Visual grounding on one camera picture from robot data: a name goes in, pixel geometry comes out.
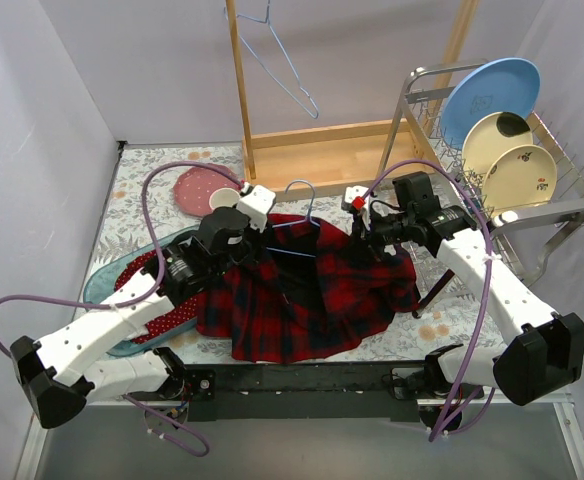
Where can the wooden hanger stand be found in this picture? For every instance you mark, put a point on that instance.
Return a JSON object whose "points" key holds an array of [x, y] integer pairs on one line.
{"points": [[327, 160]]}

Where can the cream plate with flower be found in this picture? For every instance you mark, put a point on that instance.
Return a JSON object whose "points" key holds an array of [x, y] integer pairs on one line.
{"points": [[524, 176]]}

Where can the blue wire hanger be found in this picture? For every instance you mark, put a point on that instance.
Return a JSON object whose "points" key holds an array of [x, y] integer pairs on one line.
{"points": [[266, 47], [306, 219]]}

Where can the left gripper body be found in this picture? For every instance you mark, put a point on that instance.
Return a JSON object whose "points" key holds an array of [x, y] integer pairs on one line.
{"points": [[251, 245]]}

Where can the pink dotted plate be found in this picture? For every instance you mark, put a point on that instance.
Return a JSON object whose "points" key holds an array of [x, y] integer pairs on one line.
{"points": [[194, 187]]}

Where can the blue plate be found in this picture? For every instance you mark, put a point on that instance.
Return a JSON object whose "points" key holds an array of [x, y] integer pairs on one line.
{"points": [[504, 85]]}

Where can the white mug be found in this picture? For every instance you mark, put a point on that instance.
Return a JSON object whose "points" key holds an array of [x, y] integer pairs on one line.
{"points": [[224, 197]]}

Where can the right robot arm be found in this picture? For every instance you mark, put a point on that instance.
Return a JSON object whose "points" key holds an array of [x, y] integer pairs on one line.
{"points": [[543, 349]]}

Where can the metal dish rack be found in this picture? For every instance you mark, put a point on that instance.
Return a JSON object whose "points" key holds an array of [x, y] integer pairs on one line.
{"points": [[522, 225]]}

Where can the cream plate black spot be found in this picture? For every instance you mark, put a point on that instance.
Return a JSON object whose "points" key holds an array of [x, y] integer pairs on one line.
{"points": [[492, 136]]}

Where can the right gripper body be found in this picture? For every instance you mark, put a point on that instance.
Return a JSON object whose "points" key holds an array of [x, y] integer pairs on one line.
{"points": [[364, 230]]}

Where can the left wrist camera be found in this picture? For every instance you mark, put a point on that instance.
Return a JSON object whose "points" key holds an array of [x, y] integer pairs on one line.
{"points": [[256, 202]]}

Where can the teal plastic tray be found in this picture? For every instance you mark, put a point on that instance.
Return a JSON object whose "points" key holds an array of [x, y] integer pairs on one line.
{"points": [[101, 285]]}

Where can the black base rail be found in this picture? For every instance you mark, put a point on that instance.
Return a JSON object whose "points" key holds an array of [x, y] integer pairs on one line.
{"points": [[324, 390]]}

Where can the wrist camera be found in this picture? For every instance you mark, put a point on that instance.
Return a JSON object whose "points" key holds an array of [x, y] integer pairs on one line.
{"points": [[256, 202], [356, 201]]}

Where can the red polka dot cloth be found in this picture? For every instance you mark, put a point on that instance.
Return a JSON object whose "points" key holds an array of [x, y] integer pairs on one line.
{"points": [[181, 315]]}

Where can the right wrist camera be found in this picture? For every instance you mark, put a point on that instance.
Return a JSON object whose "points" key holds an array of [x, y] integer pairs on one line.
{"points": [[356, 201]]}

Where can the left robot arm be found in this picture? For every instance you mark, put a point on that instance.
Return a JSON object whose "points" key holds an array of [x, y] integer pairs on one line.
{"points": [[60, 373]]}

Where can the red plaid skirt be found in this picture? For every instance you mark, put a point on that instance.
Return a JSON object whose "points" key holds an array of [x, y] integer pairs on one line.
{"points": [[286, 308]]}

